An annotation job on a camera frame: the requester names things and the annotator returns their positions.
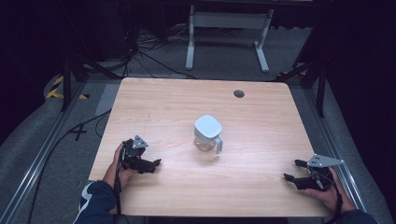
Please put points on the black cross tape mark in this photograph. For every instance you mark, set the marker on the black cross tape mark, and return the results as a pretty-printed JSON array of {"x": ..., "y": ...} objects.
[{"x": 78, "y": 132}]

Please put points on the black metal stand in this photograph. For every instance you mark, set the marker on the black metal stand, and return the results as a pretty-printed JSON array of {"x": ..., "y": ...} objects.
[
  {"x": 320, "y": 87},
  {"x": 66, "y": 84}
]

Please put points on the yellow black floor tape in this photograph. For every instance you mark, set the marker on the yellow black floor tape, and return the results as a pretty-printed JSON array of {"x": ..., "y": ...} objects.
[{"x": 54, "y": 90}]

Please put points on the white metal desk frame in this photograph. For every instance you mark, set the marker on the white metal desk frame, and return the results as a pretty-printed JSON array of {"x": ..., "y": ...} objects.
[{"x": 229, "y": 20}]

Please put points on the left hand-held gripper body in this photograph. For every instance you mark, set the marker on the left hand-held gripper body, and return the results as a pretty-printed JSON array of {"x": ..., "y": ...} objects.
[{"x": 134, "y": 154}]

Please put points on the aluminium floor rail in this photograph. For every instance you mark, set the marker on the aluminium floor rail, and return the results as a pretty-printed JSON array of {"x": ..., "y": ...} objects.
[
  {"x": 330, "y": 137},
  {"x": 34, "y": 165}
]

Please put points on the person's left hand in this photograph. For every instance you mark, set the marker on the person's left hand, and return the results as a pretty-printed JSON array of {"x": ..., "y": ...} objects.
[{"x": 120, "y": 174}]

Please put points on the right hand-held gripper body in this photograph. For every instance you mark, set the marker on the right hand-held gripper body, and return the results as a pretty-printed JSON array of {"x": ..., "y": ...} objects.
[{"x": 317, "y": 179}]

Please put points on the person's right hand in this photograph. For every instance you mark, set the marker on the person's right hand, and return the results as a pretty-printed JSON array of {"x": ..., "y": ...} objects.
[{"x": 334, "y": 197}]

